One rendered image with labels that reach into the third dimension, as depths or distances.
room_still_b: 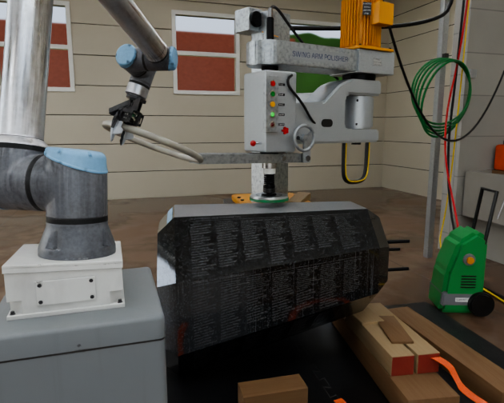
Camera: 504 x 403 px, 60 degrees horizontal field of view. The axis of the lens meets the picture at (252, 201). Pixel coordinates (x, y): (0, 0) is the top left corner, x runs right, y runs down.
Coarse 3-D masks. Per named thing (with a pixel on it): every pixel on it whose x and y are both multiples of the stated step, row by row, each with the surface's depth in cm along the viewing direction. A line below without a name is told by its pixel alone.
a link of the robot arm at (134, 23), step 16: (112, 0) 130; (128, 0) 135; (112, 16) 138; (128, 16) 138; (144, 16) 147; (128, 32) 146; (144, 32) 148; (144, 48) 156; (160, 48) 160; (144, 64) 170; (160, 64) 167; (176, 64) 172
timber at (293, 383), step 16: (240, 384) 200; (256, 384) 200; (272, 384) 200; (288, 384) 200; (304, 384) 200; (240, 400) 197; (256, 400) 192; (272, 400) 194; (288, 400) 196; (304, 400) 198
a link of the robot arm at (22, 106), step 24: (24, 0) 114; (48, 0) 118; (24, 24) 114; (48, 24) 118; (24, 48) 113; (48, 48) 119; (24, 72) 113; (48, 72) 120; (0, 96) 115; (24, 96) 113; (0, 120) 113; (24, 120) 113; (0, 144) 110; (24, 144) 111; (0, 168) 110; (24, 168) 109; (0, 192) 110; (24, 192) 109
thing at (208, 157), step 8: (208, 160) 216; (216, 160) 219; (224, 160) 221; (232, 160) 224; (240, 160) 226; (248, 160) 229; (256, 160) 231; (264, 160) 234; (272, 160) 237; (280, 160) 240; (288, 160) 242; (296, 160) 245
